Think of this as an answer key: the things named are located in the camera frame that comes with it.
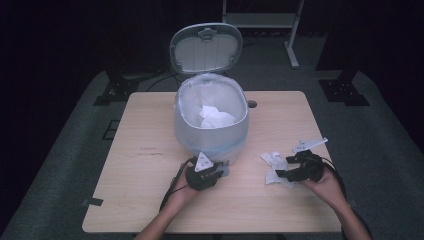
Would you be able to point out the white pedal trash can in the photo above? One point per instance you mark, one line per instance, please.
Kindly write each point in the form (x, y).
(206, 53)

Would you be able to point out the round dark table grommet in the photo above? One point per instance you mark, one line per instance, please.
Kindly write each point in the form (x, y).
(252, 104)

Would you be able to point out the white tissue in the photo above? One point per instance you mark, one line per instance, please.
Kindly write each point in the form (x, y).
(273, 163)
(216, 118)

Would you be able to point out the white metal stand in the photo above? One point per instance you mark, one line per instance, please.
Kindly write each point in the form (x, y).
(293, 40)

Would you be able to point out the dark tape strip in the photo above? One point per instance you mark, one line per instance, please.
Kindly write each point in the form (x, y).
(92, 202)

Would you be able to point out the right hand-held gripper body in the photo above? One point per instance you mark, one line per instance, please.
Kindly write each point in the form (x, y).
(310, 166)

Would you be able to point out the black stand base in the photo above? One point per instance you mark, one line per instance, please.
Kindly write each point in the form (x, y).
(116, 90)
(343, 91)

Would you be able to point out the person's left hand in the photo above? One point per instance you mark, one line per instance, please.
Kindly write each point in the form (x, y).
(181, 190)

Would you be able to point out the person's right hand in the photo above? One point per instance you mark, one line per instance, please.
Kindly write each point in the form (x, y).
(326, 191)

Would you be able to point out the floor socket box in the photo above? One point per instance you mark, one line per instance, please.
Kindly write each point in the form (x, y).
(111, 130)

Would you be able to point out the translucent plastic liner bag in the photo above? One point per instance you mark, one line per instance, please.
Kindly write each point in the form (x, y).
(200, 95)

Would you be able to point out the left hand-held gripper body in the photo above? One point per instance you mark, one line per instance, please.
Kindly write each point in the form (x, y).
(200, 178)

